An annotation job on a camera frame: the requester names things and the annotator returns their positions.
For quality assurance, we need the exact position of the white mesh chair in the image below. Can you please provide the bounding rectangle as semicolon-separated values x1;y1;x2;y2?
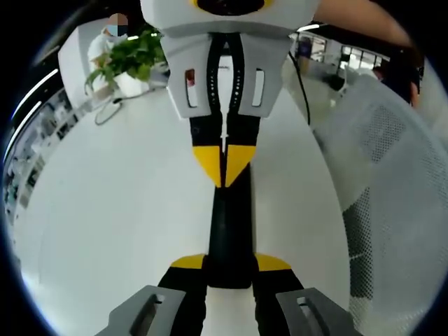
310;71;446;336

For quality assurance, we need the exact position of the green leafy plant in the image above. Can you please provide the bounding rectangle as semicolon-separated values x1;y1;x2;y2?
84;28;167;96

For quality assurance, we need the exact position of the black remote control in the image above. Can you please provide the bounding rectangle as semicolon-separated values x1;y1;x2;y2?
206;162;258;290

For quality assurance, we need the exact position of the white plant pot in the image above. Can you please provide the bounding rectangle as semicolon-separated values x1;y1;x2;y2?
114;71;152;98

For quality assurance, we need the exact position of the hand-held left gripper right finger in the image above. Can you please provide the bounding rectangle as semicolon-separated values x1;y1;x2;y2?
251;254;355;336

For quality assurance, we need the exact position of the grey looped cable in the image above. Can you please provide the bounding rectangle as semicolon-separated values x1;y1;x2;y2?
94;97;124;126

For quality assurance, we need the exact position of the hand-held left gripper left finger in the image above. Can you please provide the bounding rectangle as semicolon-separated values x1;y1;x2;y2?
94;254;208;336

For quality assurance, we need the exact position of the thin black cable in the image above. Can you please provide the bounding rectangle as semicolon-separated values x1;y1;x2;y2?
287;51;313;126

